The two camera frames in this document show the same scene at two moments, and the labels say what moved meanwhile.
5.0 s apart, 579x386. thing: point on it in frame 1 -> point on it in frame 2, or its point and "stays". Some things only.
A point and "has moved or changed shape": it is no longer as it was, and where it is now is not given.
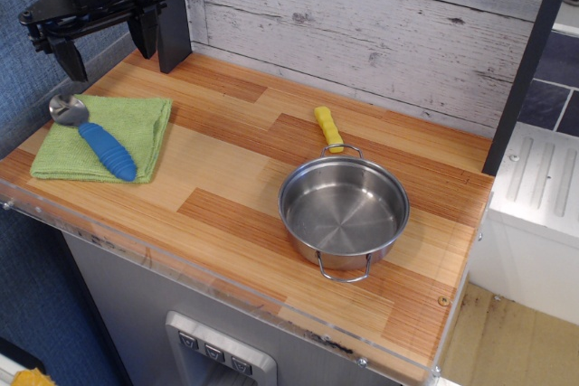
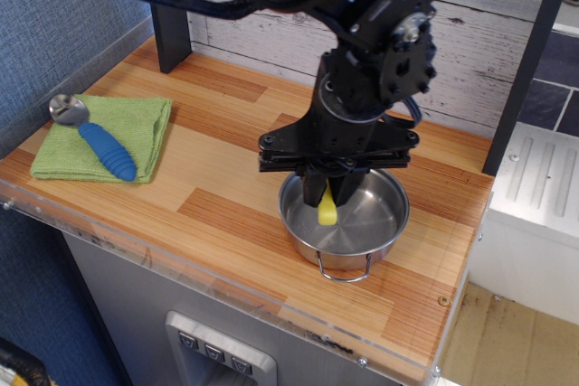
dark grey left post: (174, 39) stays
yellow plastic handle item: (329, 128) has moved or changed shape
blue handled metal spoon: (68, 110) stays
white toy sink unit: (528, 246) stays
